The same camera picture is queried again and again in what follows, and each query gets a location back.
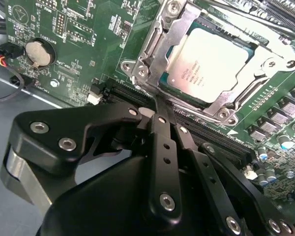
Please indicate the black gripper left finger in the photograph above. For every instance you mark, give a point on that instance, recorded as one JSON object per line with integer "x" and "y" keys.
{"x": 64, "y": 130}

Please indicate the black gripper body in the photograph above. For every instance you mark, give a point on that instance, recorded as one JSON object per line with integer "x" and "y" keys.
{"x": 108, "y": 204}

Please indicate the metal socket locking lever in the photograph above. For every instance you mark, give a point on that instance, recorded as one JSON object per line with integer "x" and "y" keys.
{"x": 273, "y": 21}
{"x": 143, "y": 90}

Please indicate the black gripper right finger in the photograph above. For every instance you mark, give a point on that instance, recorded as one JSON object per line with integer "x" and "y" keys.
{"x": 204, "y": 172}

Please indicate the silver CPU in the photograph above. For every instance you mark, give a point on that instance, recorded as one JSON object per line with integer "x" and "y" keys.
{"x": 211, "y": 61}

